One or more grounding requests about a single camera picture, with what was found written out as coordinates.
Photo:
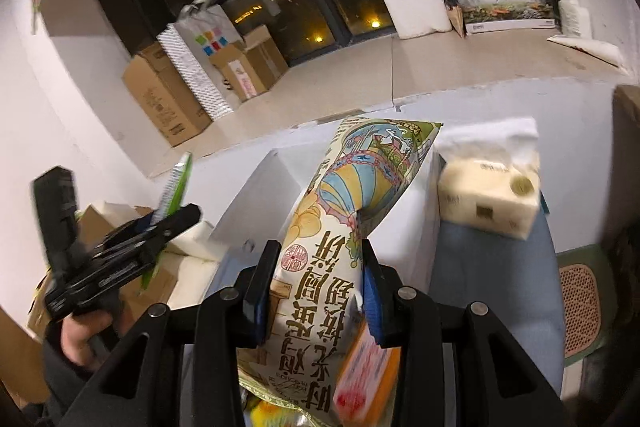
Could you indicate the white cardboard storage box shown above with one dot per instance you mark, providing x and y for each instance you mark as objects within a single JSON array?
[{"x": 406, "y": 239}]

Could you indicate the cartoon print biscuit bag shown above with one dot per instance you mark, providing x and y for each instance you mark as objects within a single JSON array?
[{"x": 317, "y": 287}]

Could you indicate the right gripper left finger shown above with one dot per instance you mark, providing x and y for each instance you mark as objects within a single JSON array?
[{"x": 256, "y": 302}]

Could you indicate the person's left hand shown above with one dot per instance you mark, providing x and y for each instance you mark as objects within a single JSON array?
[{"x": 78, "y": 330}]

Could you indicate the white foam block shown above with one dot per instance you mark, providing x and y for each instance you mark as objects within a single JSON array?
[{"x": 418, "y": 18}]

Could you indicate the landscape printed banner board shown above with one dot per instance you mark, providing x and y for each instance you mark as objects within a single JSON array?
[{"x": 498, "y": 15}]

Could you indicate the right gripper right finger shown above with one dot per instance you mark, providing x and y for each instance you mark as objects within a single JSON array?
[{"x": 379, "y": 292}]

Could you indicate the large brown cardboard box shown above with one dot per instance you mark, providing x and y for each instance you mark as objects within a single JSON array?
[{"x": 163, "y": 95}]

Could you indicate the yellow orange snack bag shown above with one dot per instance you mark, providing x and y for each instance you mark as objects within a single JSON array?
[{"x": 366, "y": 381}]

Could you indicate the green snack packet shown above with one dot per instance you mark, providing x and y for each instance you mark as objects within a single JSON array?
[{"x": 170, "y": 202}]

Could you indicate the white paper shopping bag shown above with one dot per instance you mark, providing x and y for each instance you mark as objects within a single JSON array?
[{"x": 207, "y": 25}]

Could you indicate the white perforated panel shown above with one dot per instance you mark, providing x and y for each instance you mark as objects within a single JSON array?
[{"x": 203, "y": 79}]

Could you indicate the green rattan chair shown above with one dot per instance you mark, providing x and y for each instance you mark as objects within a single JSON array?
[{"x": 589, "y": 300}]

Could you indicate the cream tissue pack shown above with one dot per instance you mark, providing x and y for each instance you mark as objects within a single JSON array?
[{"x": 490, "y": 180}]

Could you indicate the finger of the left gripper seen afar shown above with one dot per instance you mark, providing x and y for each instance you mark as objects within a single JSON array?
[{"x": 129, "y": 237}]

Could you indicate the small open cardboard box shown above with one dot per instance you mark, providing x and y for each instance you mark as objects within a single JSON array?
[{"x": 252, "y": 66}]

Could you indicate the person's dark sleeve forearm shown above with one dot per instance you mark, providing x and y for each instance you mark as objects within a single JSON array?
[{"x": 63, "y": 378}]

